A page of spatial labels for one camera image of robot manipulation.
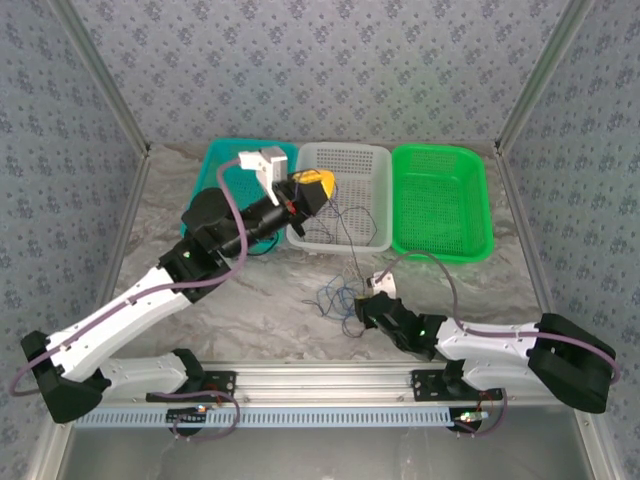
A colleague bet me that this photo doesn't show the thin white cable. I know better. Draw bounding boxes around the thin white cable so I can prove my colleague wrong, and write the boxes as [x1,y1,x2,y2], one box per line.
[339,263,372,287]

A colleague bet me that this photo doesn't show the thin dark purple cable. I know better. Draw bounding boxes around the thin dark purple cable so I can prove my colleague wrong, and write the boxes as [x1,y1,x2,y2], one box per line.
[292,172,380,339]

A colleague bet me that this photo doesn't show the white plastic basket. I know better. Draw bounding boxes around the white plastic basket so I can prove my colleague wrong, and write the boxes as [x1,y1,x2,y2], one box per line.
[285,142,393,255]

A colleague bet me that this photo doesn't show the teal plastic basket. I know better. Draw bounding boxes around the teal plastic basket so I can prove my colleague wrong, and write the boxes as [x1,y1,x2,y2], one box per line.
[179,138,300,254]

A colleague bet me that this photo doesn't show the green plastic basket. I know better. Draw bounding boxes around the green plastic basket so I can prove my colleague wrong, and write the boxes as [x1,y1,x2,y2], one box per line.
[390,143,496,265]

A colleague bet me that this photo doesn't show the small circuit board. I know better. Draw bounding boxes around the small circuit board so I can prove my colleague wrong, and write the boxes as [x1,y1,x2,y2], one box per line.
[452,410,491,431]
[167,407,211,425]

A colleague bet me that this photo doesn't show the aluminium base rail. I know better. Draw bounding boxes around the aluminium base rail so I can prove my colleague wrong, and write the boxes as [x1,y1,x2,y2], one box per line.
[199,362,451,402]

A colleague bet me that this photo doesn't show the aluminium table side rail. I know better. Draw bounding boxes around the aluminium table side rail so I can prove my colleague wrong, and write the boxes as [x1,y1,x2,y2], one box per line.
[24,144,153,480]
[494,144,616,480]

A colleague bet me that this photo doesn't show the white slotted cable duct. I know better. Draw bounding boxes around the white slotted cable duct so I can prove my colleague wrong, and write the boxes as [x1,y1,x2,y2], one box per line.
[74,405,459,429]

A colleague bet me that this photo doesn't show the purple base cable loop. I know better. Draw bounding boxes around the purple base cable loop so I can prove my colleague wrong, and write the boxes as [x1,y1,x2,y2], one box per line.
[149,389,241,444]
[454,389,509,439]

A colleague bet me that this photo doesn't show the aluminium frame post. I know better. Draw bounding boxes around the aluminium frame post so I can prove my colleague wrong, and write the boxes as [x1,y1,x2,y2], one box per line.
[49,0,151,155]
[494,0,596,152]

